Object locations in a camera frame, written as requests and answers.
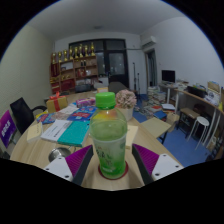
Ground dark glass door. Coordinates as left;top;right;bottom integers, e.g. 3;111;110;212
68;38;130;89

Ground small cream notebook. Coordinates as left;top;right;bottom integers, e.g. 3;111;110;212
26;121;44;144

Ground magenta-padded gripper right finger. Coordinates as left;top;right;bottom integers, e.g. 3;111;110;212
131;143;184;186

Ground green drink bottle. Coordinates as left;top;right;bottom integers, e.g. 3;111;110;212
89;91;129;180

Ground wooden shelf unit with trophies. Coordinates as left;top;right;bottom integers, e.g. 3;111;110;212
49;42;100;94

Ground cluttered wooden side desk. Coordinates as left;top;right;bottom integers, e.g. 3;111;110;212
159;81;224;158

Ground tan upright cardboard box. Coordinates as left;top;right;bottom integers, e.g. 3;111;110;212
96;86;109;94

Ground blue printed book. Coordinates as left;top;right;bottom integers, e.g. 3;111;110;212
67;105;98;123

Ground yellow gift box red ribbon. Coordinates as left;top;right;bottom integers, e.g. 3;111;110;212
45;91;69;114

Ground long cream book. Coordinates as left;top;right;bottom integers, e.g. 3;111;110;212
124;124;139;150

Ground white wall air conditioner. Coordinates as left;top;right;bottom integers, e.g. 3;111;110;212
140;35;158;48

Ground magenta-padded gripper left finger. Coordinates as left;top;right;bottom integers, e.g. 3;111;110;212
43;144;94;187

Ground light wooden bench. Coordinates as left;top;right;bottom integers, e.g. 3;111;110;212
139;116;173;144

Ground pink flat box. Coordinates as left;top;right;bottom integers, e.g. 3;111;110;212
75;97;97;108

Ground black office chair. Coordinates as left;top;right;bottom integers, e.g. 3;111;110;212
9;97;48;134

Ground pink flowers in white pot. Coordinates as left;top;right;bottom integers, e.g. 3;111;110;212
115;89;138;122

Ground black computer monitor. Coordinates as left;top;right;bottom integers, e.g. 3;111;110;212
161;69;177;84

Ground small steel bowl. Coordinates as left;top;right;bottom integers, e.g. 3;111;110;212
47;146;72;163

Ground stack of books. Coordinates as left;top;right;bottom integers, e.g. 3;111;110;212
145;85;168;116

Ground teal book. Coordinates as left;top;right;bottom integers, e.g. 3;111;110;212
56;119;91;148

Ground white booklet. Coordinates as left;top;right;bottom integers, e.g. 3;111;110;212
40;118;74;143

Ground small wooden stool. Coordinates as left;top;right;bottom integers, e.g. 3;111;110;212
176;107;201;131

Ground purple sign board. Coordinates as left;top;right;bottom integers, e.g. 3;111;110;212
0;109;18;149

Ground white round stool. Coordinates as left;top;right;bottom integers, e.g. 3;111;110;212
186;115;210;144

